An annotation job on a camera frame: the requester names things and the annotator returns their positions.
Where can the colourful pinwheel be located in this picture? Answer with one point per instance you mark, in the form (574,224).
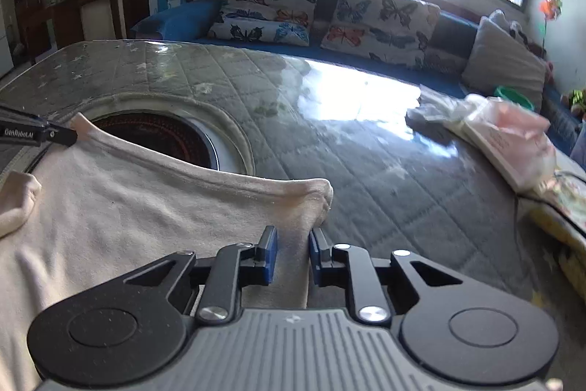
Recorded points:
(550,6)

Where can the clear crumpled plastic bag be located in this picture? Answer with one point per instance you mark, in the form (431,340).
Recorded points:
(430,116)

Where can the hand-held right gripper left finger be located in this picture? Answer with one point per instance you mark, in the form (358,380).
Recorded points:
(270,258)

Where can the cream knit garment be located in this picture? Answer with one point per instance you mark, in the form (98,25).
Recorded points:
(137,212)

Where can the green bowl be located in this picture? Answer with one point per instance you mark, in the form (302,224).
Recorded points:
(506,92)

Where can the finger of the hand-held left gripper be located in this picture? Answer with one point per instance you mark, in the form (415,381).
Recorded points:
(27,133)

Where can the round black table heater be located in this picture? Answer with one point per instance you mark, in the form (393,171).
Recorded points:
(160,134)

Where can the butterfly print cushion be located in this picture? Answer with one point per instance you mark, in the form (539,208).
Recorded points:
(375,24)
(261,15)

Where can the pile of plush toys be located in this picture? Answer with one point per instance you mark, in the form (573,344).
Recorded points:
(576,100)

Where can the grey pillow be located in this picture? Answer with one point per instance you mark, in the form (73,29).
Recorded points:
(503,56)

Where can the white pink plastic bag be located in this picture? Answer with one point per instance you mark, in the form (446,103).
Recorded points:
(508,134)

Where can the blue sofa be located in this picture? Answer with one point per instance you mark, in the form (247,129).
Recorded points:
(183,20)

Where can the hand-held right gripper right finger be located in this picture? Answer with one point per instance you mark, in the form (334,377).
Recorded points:
(315,258)

